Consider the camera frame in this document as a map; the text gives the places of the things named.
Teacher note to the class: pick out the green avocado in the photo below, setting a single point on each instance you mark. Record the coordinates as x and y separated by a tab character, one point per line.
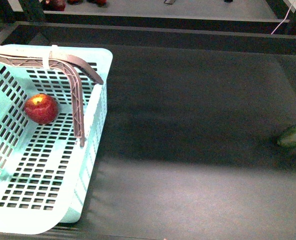
288	138

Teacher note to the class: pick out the brown basket handle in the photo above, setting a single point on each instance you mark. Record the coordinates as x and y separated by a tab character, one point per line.
67	64

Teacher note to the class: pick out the red yellow apple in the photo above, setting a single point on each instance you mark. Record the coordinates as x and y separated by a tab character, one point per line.
41	108

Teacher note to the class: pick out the light blue plastic basket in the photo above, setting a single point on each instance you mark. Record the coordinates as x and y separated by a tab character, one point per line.
44	173

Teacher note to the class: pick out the white zip tie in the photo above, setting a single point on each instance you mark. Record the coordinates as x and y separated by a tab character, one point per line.
47	55

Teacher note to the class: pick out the black mat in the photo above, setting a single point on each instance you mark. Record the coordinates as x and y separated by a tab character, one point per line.
188	148

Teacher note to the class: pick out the dark red background fruit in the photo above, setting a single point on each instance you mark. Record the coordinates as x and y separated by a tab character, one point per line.
54	5

